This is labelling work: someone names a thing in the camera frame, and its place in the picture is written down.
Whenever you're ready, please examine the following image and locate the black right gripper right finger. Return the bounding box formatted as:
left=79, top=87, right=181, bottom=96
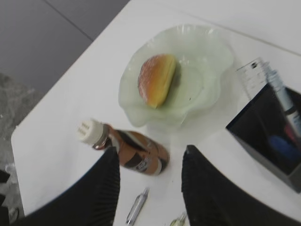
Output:
left=182, top=145, right=300, bottom=226

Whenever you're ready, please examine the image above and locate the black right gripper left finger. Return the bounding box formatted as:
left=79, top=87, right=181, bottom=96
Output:
left=14, top=147, right=120, bottom=226

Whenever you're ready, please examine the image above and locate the grey grip pen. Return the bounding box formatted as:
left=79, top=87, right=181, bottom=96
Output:
left=126, top=187, right=150, bottom=226

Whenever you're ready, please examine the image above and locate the brown coffee bottle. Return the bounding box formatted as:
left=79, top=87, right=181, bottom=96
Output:
left=77, top=119, right=170, bottom=175

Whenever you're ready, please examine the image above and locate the blue pencil sharpener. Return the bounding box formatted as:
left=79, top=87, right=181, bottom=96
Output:
left=268, top=135, right=301, bottom=163

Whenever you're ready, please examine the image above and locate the blue white pen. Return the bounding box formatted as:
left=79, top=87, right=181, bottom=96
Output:
left=263, top=62, right=301, bottom=138

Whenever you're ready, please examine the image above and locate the transparent plastic ruler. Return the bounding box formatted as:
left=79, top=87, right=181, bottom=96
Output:
left=237, top=57, right=267, bottom=100

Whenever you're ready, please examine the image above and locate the sugared bread roll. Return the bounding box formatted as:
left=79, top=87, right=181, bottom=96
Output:
left=138, top=54, right=177, bottom=109

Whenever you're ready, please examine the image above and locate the pink pencil sharpener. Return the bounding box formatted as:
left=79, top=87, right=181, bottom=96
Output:
left=285, top=124, right=300, bottom=146

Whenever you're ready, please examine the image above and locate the black mesh pen holder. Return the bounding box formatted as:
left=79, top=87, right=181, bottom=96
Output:
left=226, top=84, right=301, bottom=193

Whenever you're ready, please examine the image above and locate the pale green wavy plate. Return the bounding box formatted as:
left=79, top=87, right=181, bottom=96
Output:
left=119, top=24, right=234, bottom=127

